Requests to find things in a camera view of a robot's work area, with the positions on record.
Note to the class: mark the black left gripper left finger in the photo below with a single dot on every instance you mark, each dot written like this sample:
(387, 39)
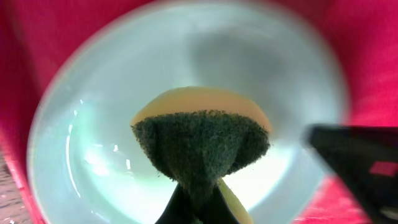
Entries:
(178, 209)

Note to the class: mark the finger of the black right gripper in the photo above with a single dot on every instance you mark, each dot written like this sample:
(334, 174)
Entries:
(365, 159)

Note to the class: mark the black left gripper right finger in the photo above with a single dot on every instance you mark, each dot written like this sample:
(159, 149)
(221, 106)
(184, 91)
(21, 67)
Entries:
(216, 211)

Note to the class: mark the yellow green sponge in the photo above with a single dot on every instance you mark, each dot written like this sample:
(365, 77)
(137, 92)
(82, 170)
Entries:
(196, 136)

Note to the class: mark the light blue plate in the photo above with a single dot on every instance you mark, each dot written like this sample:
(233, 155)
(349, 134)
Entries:
(84, 163)

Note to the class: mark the red plastic tray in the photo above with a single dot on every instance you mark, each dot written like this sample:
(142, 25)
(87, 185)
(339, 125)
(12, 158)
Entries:
(38, 36)

